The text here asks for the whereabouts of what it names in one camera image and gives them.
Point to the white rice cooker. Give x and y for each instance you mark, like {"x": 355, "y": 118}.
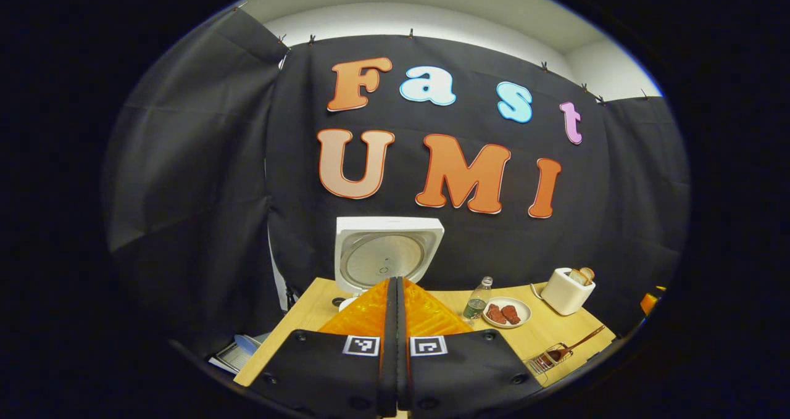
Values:
{"x": 382, "y": 255}

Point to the stack of papers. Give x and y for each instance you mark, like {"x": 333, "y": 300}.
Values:
{"x": 237, "y": 354}

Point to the red meat piece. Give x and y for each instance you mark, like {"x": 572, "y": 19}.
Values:
{"x": 495, "y": 314}
{"x": 511, "y": 314}

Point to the black tripod stand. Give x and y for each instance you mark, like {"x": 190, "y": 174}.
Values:
{"x": 290, "y": 298}

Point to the black backdrop cloth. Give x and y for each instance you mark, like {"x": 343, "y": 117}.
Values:
{"x": 203, "y": 178}

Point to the white toaster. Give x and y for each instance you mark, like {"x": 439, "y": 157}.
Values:
{"x": 565, "y": 295}

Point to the white round plate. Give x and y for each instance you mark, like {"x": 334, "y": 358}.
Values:
{"x": 524, "y": 311}

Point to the toast bread slice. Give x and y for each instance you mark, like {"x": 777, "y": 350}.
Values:
{"x": 588, "y": 274}
{"x": 576, "y": 276}

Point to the clear plastic water bottle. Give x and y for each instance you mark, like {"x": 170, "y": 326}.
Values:
{"x": 476, "y": 302}

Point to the dark wooden spoon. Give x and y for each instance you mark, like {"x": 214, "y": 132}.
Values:
{"x": 580, "y": 340}

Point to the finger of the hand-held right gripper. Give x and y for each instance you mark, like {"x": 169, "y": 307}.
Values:
{"x": 649, "y": 303}

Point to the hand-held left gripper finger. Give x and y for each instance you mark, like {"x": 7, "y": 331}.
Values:
{"x": 389, "y": 357}
{"x": 402, "y": 357}

